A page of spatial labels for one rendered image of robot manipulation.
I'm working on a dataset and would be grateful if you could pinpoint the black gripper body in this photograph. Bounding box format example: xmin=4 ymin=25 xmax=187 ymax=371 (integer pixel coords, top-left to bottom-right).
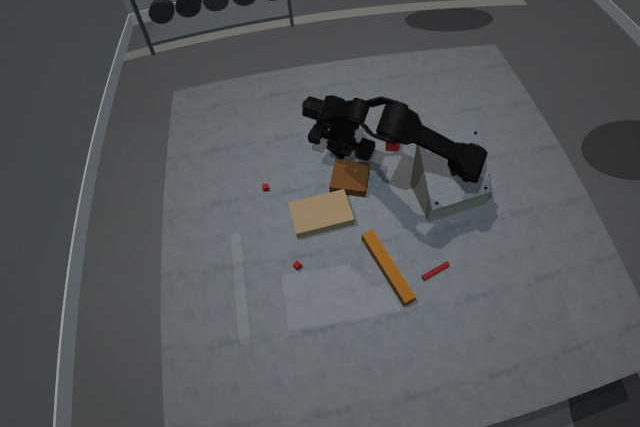
xmin=308 ymin=122 xmax=375 ymax=161

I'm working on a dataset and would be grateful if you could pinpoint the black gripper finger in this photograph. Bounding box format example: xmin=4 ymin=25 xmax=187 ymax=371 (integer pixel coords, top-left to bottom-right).
xmin=326 ymin=145 xmax=342 ymax=159
xmin=340 ymin=148 xmax=353 ymax=160

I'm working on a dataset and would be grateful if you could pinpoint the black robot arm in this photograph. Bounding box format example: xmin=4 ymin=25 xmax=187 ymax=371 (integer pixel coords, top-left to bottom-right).
xmin=302 ymin=95 xmax=487 ymax=183

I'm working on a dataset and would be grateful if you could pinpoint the orange rectangular board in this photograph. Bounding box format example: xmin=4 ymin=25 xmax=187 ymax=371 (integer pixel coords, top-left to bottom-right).
xmin=362 ymin=230 xmax=415 ymax=307

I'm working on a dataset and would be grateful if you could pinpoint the red cylinder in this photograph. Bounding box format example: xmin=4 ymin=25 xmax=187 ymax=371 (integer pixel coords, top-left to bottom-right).
xmin=422 ymin=262 xmax=450 ymax=281

